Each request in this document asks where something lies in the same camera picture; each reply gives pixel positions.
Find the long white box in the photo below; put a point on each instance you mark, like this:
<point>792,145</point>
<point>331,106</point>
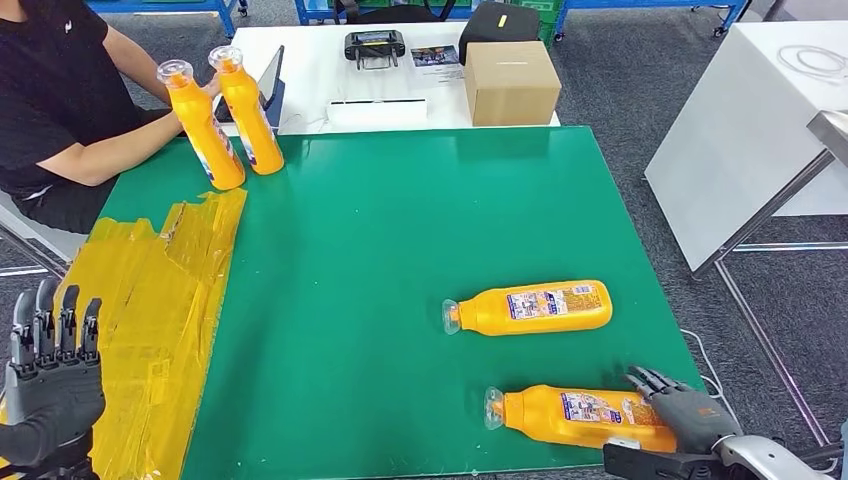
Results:
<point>376,114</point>

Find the steel table frame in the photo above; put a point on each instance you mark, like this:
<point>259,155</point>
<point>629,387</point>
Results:
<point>765,212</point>

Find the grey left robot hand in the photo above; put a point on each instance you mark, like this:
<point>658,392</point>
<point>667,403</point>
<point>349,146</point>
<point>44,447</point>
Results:
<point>53,397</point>

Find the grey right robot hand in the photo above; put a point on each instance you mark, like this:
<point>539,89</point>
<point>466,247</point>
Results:
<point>696,417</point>

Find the black bag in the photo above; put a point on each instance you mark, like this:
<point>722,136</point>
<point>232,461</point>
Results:
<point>498,30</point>

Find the tablet in blue case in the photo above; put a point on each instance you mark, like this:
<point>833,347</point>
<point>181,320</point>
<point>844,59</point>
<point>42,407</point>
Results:
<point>273,79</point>

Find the green work table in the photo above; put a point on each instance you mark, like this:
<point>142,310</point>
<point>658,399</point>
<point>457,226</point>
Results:
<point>397,225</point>

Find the short blue metal rack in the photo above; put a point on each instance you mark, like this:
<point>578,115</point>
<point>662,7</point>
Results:
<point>225,13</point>

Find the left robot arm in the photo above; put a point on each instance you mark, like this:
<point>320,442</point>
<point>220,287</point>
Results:
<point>66,470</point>

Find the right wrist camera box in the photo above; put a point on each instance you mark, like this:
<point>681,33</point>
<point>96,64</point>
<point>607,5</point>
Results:
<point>636,464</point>

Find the black phone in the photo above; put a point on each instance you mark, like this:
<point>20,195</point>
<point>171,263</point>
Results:
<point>222,112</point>

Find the person's right forearm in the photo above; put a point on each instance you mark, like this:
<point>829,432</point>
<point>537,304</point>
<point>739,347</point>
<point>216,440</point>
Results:
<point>119,156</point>

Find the printed leaflet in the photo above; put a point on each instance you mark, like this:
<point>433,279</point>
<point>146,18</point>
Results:
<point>436,56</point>

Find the black remote controller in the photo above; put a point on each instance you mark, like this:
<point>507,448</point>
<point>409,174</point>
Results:
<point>374,43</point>

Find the long blue metal rack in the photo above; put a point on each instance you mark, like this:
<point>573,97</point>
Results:
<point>649,3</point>

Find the white tilted table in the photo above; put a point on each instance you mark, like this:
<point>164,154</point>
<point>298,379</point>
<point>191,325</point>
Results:
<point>735,132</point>

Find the orange detergent bottle clear cap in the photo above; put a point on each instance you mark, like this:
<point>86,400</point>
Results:
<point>205,139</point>
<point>536,308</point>
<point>255,126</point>
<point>570,414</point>

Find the brown cardboard box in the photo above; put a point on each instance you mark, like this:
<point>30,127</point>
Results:
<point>511,85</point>

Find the white desk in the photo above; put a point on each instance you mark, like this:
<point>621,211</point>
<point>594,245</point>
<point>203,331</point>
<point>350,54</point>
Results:
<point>318,73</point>

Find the person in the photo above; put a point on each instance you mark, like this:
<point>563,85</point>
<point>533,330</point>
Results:
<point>46,86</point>

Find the white chair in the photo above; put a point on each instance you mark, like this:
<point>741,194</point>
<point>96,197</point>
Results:
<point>40,235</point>

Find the green plastic crate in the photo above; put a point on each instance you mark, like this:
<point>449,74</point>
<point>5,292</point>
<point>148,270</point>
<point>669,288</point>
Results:
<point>548,30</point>

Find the person's left hand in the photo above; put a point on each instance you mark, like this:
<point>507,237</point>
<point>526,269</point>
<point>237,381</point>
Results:
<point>213,87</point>

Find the yellow taped sheet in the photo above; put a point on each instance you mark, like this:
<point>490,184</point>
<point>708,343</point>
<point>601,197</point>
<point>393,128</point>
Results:
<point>152,318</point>

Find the person's left forearm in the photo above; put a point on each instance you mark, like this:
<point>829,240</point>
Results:
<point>146,63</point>

